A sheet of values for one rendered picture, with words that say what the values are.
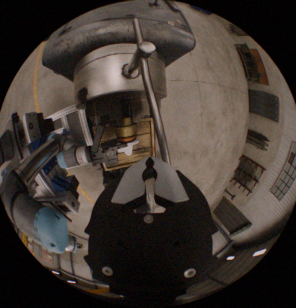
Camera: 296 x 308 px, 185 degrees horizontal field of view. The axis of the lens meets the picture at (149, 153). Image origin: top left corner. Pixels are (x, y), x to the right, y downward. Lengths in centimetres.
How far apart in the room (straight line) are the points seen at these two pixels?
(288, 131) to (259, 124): 215
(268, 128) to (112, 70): 667
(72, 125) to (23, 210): 124
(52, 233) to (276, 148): 709
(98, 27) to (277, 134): 678
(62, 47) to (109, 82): 19
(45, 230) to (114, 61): 35
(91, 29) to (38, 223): 41
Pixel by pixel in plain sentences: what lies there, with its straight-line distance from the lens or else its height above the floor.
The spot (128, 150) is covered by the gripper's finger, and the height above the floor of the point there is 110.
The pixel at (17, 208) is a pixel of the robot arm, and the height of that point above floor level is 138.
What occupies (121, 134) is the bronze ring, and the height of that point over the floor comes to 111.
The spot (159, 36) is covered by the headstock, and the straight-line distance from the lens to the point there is 31.
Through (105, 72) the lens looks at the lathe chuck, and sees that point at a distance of 21.
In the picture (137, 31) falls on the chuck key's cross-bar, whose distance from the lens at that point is 19.
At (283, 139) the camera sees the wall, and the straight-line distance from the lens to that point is 682.
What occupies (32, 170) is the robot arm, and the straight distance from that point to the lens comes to 39.
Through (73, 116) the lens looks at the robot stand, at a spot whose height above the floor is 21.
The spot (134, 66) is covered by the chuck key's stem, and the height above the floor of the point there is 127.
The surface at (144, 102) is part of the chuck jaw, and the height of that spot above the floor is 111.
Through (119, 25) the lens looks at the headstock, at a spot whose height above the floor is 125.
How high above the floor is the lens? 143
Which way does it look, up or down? 59 degrees down
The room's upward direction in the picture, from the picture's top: 143 degrees clockwise
